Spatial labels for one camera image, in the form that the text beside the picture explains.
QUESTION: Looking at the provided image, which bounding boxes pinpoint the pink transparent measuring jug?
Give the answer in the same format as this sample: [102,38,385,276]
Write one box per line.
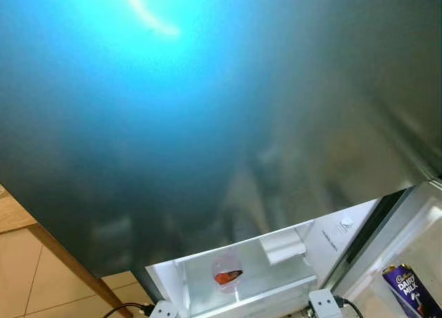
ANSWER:
[211,252,244,294]

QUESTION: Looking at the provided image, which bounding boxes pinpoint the orange carrot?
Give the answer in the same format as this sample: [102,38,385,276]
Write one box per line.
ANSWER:
[215,270,244,286]

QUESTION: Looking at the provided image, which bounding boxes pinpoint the grey steel fridge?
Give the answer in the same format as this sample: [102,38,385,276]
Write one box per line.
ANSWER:
[0,0,442,318]

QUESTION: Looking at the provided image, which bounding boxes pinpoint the purple chocolate box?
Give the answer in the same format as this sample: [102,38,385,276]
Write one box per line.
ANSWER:
[382,264,442,318]

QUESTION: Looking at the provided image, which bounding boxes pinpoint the white lidded plastic container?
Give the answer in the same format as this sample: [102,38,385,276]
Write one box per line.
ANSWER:
[259,228,307,265]

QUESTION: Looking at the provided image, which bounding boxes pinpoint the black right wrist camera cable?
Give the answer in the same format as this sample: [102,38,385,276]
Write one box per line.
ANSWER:
[334,297,363,318]

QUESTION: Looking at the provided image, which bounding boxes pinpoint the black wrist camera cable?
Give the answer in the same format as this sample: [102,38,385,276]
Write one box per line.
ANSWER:
[104,302,156,318]
[334,297,363,318]

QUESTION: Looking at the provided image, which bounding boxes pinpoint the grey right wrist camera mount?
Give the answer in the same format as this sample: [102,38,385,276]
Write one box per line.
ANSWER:
[309,289,344,318]

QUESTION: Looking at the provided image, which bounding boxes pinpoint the black left wrist camera cable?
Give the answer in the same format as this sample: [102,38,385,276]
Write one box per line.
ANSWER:
[104,302,156,318]

